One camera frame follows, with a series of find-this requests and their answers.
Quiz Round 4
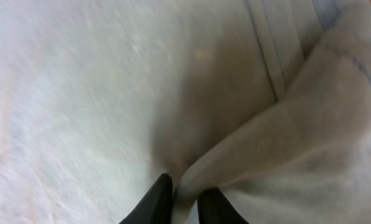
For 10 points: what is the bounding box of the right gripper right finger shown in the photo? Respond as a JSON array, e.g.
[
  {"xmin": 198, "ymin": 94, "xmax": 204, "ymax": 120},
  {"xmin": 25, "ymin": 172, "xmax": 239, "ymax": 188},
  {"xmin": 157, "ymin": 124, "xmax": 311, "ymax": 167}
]
[{"xmin": 197, "ymin": 188, "xmax": 248, "ymax": 224}]

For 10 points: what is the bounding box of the light blue printed t-shirt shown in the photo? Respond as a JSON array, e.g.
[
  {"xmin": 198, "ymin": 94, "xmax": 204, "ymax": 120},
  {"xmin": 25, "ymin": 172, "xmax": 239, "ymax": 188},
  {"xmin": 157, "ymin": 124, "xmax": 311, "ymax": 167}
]
[{"xmin": 0, "ymin": 1, "xmax": 371, "ymax": 223}]

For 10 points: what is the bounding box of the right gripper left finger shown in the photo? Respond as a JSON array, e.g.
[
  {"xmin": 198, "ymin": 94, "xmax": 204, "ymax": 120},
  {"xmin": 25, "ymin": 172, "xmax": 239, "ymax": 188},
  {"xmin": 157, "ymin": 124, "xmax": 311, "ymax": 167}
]
[{"xmin": 120, "ymin": 174, "xmax": 173, "ymax": 224}]

